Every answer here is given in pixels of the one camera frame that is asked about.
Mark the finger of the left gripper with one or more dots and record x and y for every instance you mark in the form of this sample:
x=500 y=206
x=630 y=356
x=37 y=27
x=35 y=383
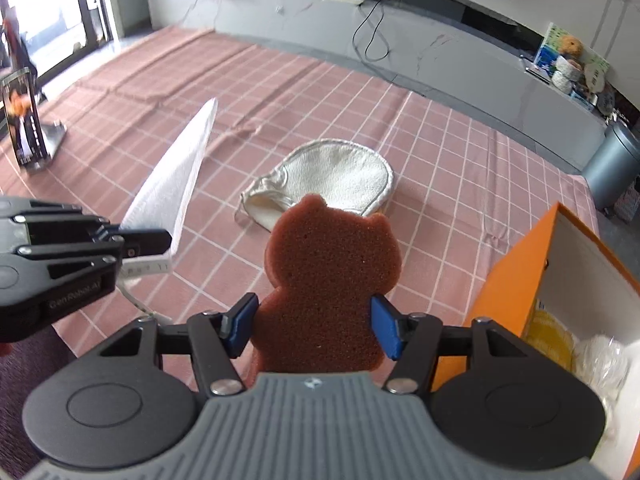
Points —
x=125 y=244

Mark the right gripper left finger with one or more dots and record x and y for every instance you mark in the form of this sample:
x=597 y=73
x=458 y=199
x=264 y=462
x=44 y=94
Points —
x=216 y=340

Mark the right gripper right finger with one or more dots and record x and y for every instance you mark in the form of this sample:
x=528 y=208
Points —
x=411 y=341

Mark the white ribbed cloth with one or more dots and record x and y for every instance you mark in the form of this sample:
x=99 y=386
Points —
x=165 y=195

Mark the red-brown bear sponge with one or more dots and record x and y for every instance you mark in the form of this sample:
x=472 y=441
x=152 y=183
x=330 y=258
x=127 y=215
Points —
x=324 y=265

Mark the white round bath mitt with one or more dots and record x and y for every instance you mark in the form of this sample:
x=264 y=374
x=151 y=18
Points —
x=347 y=175

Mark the phone on metal stand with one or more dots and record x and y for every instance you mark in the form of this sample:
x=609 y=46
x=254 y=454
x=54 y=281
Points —
x=35 y=143

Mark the pink checkered tablecloth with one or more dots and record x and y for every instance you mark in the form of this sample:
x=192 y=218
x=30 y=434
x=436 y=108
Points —
x=464 y=193

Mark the orange cardboard box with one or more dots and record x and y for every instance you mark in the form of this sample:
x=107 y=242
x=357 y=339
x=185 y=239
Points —
x=505 y=402

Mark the white plastic bag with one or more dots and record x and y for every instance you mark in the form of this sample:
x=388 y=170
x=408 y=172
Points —
x=601 y=363

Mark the grey metal trash can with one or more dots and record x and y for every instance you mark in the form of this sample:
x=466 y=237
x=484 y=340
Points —
x=613 y=166

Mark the teddy bear on shelf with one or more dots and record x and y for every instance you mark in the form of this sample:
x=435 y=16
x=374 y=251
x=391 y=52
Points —
x=570 y=47

